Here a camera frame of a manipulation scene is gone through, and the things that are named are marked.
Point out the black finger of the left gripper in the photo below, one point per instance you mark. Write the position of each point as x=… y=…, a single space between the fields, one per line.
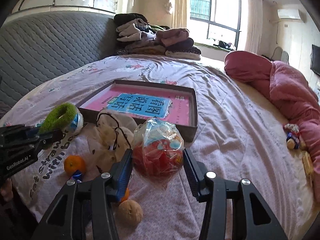
x=18 y=132
x=43 y=141

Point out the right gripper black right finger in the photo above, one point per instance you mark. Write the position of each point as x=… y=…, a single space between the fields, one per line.
x=252 y=217

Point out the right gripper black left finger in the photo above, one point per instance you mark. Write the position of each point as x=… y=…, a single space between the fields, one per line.
x=64 y=218

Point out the orange tangerine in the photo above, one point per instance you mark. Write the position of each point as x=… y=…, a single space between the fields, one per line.
x=73 y=163
x=126 y=195

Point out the blue cookie packet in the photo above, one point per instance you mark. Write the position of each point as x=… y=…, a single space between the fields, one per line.
x=77 y=176

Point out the brown walnut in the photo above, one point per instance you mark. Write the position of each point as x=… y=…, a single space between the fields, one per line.
x=130 y=212

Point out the blue white egg toy pack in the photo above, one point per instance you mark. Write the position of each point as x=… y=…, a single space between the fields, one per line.
x=76 y=124

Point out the beige drawstring pouch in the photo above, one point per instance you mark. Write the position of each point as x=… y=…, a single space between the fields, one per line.
x=108 y=140

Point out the red snack bag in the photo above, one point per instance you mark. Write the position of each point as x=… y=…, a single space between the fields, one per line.
x=157 y=152

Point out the grey quilted headboard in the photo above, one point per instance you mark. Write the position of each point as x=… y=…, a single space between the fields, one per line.
x=39 y=47

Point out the small plush toy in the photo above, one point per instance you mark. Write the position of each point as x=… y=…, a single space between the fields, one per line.
x=294 y=140

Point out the pink and blue book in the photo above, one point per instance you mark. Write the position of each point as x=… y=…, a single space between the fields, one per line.
x=142 y=102

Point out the shallow brown cardboard box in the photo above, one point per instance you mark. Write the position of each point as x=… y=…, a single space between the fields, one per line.
x=187 y=132

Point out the yellow wooden block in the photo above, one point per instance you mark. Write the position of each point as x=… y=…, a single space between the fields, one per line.
x=307 y=164

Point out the pink quilted duvet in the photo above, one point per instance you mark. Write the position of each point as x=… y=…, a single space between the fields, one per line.
x=286 y=88

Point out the pile of folded clothes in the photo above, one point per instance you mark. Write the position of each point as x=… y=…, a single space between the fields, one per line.
x=136 y=36

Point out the dark items on windowsill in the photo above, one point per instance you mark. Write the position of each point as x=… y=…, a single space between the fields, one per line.
x=225 y=45

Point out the white chair back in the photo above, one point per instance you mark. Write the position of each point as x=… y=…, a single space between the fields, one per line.
x=280 y=55

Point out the white pink curtain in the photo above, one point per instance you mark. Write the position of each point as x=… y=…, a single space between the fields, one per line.
x=254 y=25

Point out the beige curtain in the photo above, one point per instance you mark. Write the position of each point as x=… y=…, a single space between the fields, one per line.
x=180 y=15

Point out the white air conditioner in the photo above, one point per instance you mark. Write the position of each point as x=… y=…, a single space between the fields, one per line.
x=289 y=14

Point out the black wall television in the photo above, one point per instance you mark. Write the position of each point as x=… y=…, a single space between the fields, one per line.
x=315 y=60

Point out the window with dark frame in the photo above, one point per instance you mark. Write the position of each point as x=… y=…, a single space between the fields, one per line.
x=213 y=20

